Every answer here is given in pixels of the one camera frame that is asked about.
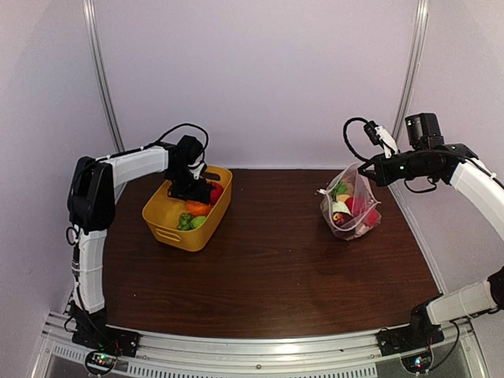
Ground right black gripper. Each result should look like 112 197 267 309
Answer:
359 148 435 187

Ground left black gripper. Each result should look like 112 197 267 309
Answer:
167 166 213 204

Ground orange plush fruit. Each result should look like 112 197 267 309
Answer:
186 201 212 217

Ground white plush daikon radish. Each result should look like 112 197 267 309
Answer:
330 180 354 214

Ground yellow plastic basket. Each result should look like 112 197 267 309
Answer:
142 165 232 252

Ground small red plush fruit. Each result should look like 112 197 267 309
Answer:
345 196 367 217

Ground clear zip top bag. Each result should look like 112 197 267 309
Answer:
317 162 381 241

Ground dark purple plush fruit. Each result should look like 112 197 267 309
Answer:
332 212 354 229

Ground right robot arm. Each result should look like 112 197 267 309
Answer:
358 113 503 348

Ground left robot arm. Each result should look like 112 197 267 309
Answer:
66 135 212 350

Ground green plush grapes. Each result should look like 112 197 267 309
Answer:
177 213 194 232

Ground red plush tomato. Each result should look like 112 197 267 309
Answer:
210 181 224 206

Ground green plush vegetable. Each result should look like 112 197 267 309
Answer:
191 216 206 229

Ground left circuit board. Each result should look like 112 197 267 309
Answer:
84 351 117 375

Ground circuit board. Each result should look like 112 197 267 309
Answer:
401 353 433 374
84 351 117 375

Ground right circuit board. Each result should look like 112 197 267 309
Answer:
401 353 433 374

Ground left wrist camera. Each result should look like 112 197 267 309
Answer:
188 156 207 180

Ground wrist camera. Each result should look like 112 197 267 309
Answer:
188 156 207 180
363 121 399 158

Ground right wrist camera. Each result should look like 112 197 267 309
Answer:
363 121 399 158

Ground right black cable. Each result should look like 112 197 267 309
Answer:
342 117 375 163

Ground black cable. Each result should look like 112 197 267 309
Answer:
117 122 210 158
342 117 375 163

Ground left black cable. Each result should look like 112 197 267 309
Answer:
117 122 210 158

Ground right aluminium frame post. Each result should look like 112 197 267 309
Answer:
392 0 430 139

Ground aluminium frame post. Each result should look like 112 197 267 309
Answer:
392 0 430 139
83 0 125 153

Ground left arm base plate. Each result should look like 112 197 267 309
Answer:
72 324 140 358

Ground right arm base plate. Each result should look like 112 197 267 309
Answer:
376 326 445 357

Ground left aluminium frame post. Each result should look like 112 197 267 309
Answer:
83 0 125 153

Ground front aluminium rail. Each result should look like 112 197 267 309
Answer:
28 313 489 377

